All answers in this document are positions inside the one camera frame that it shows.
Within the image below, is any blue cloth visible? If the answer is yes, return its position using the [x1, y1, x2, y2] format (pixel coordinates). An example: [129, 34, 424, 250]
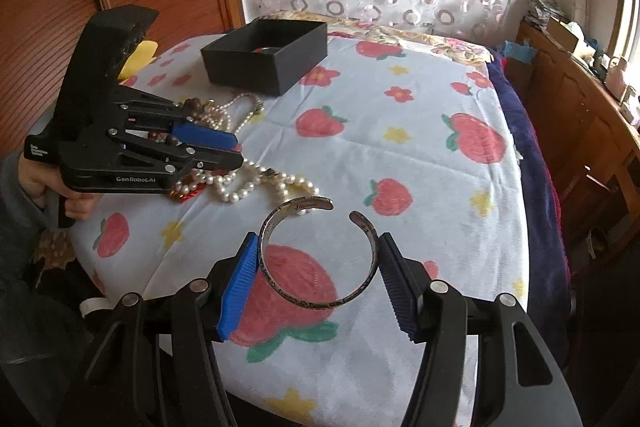
[501, 40, 537, 64]

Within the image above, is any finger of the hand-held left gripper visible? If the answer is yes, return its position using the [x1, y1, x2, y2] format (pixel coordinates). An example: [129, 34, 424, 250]
[117, 142, 245, 180]
[120, 104, 240, 155]

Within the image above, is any brown wooden bead bracelet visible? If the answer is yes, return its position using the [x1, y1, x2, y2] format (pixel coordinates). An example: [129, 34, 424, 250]
[149, 98, 213, 146]

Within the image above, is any person's left forearm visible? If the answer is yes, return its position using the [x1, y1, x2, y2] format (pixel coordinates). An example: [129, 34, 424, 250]
[0, 152, 61, 293]

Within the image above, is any person's left hand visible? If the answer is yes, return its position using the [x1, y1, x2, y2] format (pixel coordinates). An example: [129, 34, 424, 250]
[19, 154, 96, 221]

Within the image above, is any wooden cabinet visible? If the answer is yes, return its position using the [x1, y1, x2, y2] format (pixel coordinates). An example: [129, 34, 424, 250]
[515, 19, 640, 253]

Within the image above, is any purple blanket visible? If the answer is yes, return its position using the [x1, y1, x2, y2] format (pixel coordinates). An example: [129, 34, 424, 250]
[487, 57, 572, 360]

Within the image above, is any black jewelry box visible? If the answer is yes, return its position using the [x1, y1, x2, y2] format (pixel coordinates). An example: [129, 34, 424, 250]
[200, 18, 329, 96]

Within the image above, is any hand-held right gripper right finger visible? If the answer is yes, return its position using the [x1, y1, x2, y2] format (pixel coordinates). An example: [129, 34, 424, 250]
[378, 233, 583, 427]

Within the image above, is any stack of patterned packets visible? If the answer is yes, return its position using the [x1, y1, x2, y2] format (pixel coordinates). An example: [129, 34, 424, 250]
[524, 0, 565, 28]

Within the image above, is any cardboard box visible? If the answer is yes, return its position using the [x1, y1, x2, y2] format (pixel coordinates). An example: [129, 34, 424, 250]
[546, 17, 582, 54]

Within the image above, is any strawberry print cloth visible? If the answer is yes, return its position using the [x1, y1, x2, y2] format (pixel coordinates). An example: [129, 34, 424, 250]
[67, 24, 532, 427]

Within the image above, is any silver cuff bracelet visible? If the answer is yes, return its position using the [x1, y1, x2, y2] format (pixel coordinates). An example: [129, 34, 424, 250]
[259, 196, 379, 309]

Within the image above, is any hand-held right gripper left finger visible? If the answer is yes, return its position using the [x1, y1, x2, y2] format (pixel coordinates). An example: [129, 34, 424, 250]
[55, 232, 259, 427]

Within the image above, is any yellow object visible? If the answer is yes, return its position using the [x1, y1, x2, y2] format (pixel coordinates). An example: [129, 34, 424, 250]
[121, 41, 157, 82]

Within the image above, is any red bead bracelet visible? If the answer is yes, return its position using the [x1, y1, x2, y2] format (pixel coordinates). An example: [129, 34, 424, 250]
[169, 174, 207, 206]

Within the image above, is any white pearl necklace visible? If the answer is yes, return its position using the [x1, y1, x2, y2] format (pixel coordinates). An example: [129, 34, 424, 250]
[197, 159, 321, 206]
[202, 93, 266, 135]

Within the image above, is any floral bed sheet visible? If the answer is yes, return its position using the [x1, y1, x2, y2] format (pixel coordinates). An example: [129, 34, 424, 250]
[260, 12, 497, 65]

